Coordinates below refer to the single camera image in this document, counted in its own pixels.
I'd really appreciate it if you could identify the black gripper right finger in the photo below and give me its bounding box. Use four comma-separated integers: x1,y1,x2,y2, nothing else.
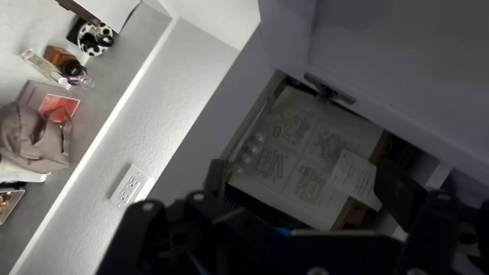
375,159,489,275

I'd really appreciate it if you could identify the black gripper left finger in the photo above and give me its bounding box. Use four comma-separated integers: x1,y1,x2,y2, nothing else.
97,161,326,275

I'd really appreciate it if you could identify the white cabinet door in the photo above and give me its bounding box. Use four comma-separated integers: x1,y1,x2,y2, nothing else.
259,0,489,179

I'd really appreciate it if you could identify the printed paper bag in cabinet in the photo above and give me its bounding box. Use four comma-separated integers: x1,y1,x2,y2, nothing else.
231,87,382,231

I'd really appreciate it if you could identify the pink box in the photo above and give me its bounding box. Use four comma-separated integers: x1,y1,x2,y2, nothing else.
39,93,80,123

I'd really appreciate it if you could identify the crumpled brown paper bag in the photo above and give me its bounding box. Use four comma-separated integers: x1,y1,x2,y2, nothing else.
0,103,72,174

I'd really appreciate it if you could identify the black and white mug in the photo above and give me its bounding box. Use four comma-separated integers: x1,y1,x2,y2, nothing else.
68,19,117,57

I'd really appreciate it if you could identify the white wall outlet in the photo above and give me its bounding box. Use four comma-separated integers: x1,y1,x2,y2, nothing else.
109,164,149,207

